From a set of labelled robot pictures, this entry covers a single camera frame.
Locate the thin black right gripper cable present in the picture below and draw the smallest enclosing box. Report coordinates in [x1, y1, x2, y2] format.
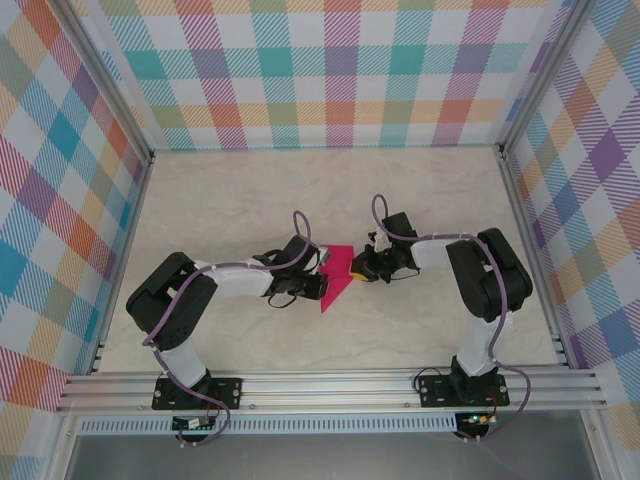
[387, 263, 422, 287]

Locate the perforated metal cable tray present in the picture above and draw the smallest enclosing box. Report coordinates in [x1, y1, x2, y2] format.
[79, 417, 459, 435]

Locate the wide aluminium base rail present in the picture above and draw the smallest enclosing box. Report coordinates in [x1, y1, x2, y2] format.
[55, 367, 609, 415]

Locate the thin black left gripper cable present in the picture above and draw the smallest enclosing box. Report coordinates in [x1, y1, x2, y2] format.
[266, 291, 302, 310]

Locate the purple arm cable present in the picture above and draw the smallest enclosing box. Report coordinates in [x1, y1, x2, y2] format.
[370, 193, 531, 446]
[142, 210, 316, 449]

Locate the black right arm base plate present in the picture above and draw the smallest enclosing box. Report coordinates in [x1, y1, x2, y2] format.
[415, 373, 509, 409]

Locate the aluminium frame post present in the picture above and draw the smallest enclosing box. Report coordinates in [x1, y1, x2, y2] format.
[49, 0, 156, 164]
[499, 0, 596, 161]

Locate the aluminium side rail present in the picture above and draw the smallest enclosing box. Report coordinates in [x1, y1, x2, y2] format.
[497, 144, 576, 371]
[87, 154, 154, 376]

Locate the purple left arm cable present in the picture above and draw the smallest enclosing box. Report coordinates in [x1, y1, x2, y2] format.
[142, 210, 316, 449]

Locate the short aluminium frame strut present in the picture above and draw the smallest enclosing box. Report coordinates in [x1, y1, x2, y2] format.
[47, 412, 79, 480]
[579, 407, 611, 480]

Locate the magenta cloth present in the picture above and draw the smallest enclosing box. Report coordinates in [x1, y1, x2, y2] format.
[317, 243, 356, 315]

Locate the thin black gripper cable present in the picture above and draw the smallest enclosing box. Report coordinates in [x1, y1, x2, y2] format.
[387, 263, 422, 287]
[266, 291, 302, 310]

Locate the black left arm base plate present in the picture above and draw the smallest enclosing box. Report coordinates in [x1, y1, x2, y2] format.
[152, 377, 245, 411]

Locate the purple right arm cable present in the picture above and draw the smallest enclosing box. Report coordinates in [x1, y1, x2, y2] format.
[370, 193, 531, 446]

